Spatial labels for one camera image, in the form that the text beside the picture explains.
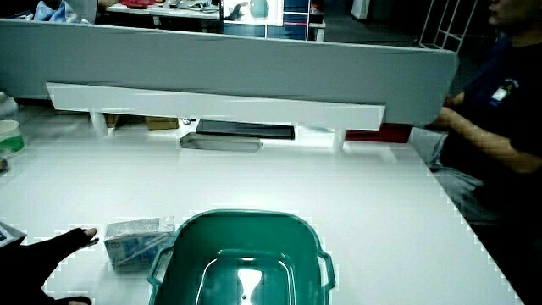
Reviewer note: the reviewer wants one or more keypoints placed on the clear packet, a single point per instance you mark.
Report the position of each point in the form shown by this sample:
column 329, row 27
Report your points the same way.
column 137, row 243

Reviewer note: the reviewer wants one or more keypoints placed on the grey flat case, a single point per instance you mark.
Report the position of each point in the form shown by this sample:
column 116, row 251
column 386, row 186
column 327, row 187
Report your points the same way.
column 220, row 142

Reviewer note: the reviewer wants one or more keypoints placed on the green plastic basket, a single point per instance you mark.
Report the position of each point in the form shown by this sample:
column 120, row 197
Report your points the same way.
column 241, row 241

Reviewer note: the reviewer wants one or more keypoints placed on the blue cloth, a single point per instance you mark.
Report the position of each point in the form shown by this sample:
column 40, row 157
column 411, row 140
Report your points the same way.
column 55, row 12

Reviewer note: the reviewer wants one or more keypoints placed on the red box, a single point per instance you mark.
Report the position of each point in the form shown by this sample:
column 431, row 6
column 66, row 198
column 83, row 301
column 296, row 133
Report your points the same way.
column 383, row 134

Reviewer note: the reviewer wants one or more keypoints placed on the white desk shelf riser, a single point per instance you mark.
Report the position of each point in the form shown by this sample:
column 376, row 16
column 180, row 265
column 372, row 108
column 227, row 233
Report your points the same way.
column 211, row 106

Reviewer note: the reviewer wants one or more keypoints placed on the teal vase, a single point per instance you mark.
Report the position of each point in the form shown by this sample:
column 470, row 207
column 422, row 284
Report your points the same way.
column 259, row 8

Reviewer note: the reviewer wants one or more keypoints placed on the brown cardboard box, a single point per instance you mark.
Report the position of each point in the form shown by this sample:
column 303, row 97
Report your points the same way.
column 162, row 123

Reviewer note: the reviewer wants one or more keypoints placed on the grey desk partition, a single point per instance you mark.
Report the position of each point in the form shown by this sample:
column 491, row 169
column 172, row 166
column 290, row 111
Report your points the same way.
column 237, row 63

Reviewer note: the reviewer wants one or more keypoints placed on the person's right hand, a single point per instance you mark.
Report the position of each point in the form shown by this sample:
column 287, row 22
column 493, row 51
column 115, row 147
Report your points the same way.
column 29, row 262

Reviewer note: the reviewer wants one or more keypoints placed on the white desk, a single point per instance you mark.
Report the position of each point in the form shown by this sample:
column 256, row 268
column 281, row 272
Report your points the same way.
column 296, row 178

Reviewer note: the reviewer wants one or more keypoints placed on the white display cabinet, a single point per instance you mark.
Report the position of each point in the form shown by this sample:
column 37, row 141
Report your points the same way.
column 271, row 19

